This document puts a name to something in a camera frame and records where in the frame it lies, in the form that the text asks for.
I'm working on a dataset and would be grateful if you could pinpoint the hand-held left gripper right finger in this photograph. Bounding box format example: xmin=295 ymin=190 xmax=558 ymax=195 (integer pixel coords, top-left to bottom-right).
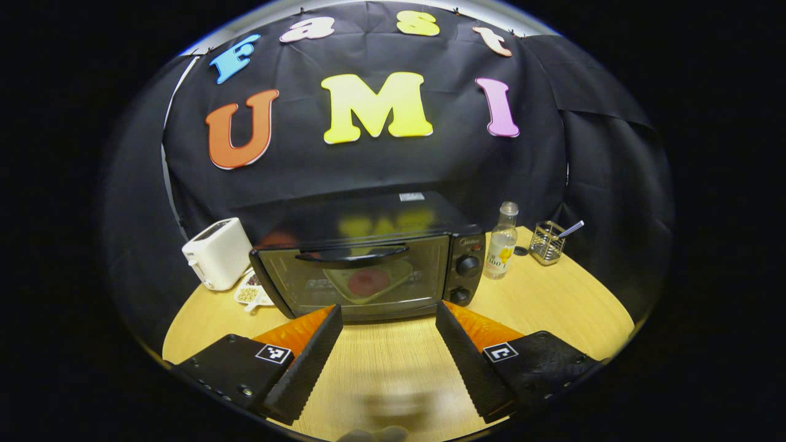
xmin=435 ymin=300 xmax=605 ymax=424

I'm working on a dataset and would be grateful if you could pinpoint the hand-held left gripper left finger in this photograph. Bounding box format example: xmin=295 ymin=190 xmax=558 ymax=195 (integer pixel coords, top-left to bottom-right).
xmin=174 ymin=304 xmax=344 ymax=425

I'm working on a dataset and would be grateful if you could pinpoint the pink meat patty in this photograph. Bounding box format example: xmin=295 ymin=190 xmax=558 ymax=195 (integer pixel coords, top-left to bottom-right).
xmin=348 ymin=268 xmax=392 ymax=295

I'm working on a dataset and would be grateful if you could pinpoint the cream square tray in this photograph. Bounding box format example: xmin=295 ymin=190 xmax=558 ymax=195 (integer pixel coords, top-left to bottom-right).
xmin=322 ymin=258 xmax=415 ymax=306

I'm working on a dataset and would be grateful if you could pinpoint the black electric oven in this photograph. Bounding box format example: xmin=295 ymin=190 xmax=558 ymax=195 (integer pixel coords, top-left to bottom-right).
xmin=236 ymin=192 xmax=487 ymax=324

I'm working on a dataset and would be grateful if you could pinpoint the white divided dish of grains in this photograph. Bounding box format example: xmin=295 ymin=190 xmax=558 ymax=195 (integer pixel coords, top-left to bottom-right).
xmin=233 ymin=270 xmax=276 ymax=314

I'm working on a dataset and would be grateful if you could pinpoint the clear glass bottle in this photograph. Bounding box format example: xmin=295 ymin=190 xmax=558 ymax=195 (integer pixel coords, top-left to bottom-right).
xmin=483 ymin=201 xmax=519 ymax=281

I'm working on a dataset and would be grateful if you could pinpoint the white toaster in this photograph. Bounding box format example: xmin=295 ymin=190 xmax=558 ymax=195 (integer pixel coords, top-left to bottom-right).
xmin=182 ymin=217 xmax=254 ymax=292

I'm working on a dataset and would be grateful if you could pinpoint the black backdrop cloth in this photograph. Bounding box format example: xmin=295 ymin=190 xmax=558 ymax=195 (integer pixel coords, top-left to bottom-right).
xmin=101 ymin=0 xmax=676 ymax=344

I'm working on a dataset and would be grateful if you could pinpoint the wire mesh utensil holder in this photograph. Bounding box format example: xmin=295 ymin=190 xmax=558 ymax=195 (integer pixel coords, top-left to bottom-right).
xmin=529 ymin=221 xmax=567 ymax=266

